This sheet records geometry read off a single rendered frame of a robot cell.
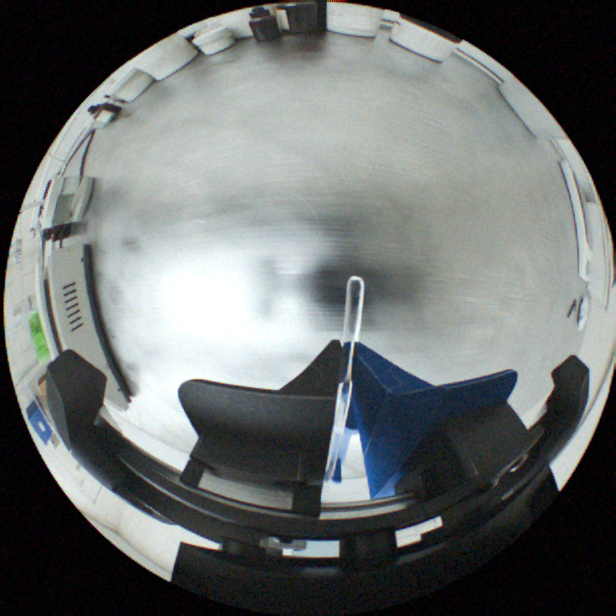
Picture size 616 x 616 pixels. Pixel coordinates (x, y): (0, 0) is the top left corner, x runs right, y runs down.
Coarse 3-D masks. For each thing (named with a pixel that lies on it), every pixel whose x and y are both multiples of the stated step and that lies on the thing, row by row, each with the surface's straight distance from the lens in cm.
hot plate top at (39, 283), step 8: (40, 264) 25; (40, 272) 24; (40, 280) 24; (40, 288) 24; (40, 296) 24; (40, 304) 25; (48, 320) 24; (48, 328) 24; (48, 336) 24; (56, 352) 24
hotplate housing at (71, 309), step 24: (48, 264) 25; (72, 264) 25; (48, 288) 26; (72, 288) 24; (48, 312) 26; (72, 312) 24; (96, 312) 26; (72, 336) 24; (96, 336) 25; (96, 360) 26; (120, 384) 28; (120, 408) 28
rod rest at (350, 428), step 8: (352, 408) 13; (352, 416) 12; (352, 424) 12; (344, 432) 16; (352, 432) 12; (344, 440) 17; (344, 448) 18; (344, 456) 19; (336, 464) 19; (336, 472) 19; (336, 480) 18
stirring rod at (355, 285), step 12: (348, 288) 7; (360, 288) 7; (348, 300) 7; (360, 300) 7; (348, 312) 7; (360, 312) 7; (348, 324) 7; (348, 336) 8; (348, 348) 8; (348, 360) 8; (348, 372) 8; (348, 384) 9; (348, 396) 9; (336, 408) 10; (336, 420) 10; (336, 432) 11; (336, 444) 12; (336, 456) 14; (324, 480) 18; (324, 492) 21
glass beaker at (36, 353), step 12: (36, 312) 27; (24, 324) 26; (36, 324) 26; (12, 336) 27; (24, 336) 26; (36, 336) 26; (12, 348) 26; (24, 348) 26; (36, 348) 26; (48, 348) 26; (12, 360) 26; (24, 360) 26; (36, 360) 26; (48, 360) 27; (24, 372) 26; (36, 372) 28; (24, 384) 28
